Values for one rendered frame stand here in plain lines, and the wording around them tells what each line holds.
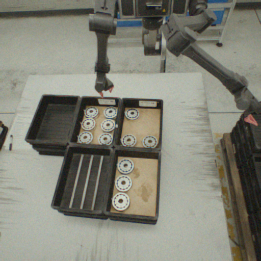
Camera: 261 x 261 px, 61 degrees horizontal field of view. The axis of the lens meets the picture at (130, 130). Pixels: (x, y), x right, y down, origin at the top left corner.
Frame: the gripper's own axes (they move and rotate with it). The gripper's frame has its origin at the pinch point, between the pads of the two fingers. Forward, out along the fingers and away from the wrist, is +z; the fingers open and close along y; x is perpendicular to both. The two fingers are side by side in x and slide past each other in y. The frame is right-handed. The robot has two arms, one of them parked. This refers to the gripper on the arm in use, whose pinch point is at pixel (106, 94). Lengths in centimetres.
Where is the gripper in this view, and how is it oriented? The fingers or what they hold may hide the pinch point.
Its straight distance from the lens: 148.5
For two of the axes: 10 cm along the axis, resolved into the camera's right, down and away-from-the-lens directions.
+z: 0.7, 5.2, 8.5
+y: 7.8, -5.7, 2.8
